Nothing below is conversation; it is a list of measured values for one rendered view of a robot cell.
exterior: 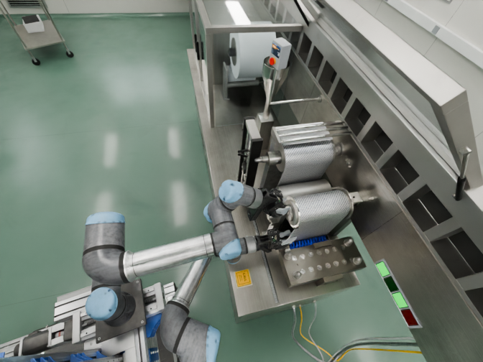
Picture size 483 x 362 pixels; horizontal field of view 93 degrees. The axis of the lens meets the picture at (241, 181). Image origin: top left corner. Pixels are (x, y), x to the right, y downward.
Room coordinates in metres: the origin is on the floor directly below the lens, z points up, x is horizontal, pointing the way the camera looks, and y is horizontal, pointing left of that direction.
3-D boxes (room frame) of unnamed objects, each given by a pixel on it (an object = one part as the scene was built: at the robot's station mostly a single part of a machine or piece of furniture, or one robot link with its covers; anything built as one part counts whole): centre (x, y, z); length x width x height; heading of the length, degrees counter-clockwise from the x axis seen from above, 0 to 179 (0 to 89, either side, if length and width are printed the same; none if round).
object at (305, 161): (0.65, -0.31, 1.16); 0.39 x 0.23 x 0.51; 19
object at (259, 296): (1.39, 0.03, 0.88); 2.52 x 0.66 x 0.04; 19
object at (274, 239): (0.39, -0.16, 1.12); 0.12 x 0.08 x 0.09; 109
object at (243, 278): (0.26, -0.07, 0.91); 0.07 x 0.07 x 0.02; 19
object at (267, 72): (1.20, -0.10, 1.50); 0.14 x 0.14 x 0.06
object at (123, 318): (0.06, 0.52, 0.87); 0.15 x 0.15 x 0.10
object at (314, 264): (0.37, -0.45, 1.00); 0.40 x 0.16 x 0.06; 109
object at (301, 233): (0.47, -0.38, 1.11); 0.23 x 0.01 x 0.18; 109
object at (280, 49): (1.01, -0.09, 1.66); 0.07 x 0.07 x 0.10; 37
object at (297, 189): (0.64, -0.32, 1.17); 0.26 x 0.12 x 0.12; 109
